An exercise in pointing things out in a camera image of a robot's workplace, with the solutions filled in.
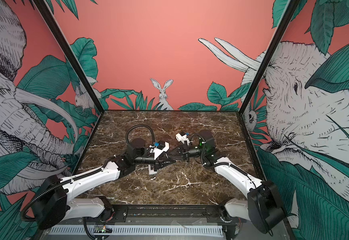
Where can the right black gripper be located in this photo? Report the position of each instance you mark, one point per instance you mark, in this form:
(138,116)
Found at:
(185,153)

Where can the white remote control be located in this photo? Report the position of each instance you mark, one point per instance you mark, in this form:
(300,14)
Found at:
(151,170)

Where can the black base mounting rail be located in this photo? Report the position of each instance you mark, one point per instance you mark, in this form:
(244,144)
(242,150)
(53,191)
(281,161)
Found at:
(174,213)

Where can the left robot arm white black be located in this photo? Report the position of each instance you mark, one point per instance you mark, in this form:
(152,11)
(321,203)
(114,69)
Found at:
(56,200)

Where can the black frame post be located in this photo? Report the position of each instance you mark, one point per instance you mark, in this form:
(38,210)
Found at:
(49,19)
(281,28)

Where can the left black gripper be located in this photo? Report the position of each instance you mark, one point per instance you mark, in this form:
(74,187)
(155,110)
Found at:
(160,162)

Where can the right black frame post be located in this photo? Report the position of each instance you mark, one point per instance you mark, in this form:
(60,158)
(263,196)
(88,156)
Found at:
(281,28)

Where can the left black frame post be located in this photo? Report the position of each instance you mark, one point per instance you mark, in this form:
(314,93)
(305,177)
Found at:
(49,19)

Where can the small green circuit board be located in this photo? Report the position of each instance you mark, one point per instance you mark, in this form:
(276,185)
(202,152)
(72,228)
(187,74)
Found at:
(102,229)

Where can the white ribbed cable duct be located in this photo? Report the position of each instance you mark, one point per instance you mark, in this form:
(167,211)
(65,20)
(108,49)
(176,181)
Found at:
(145,230)

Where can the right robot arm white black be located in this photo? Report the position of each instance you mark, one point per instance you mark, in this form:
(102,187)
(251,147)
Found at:
(262,206)

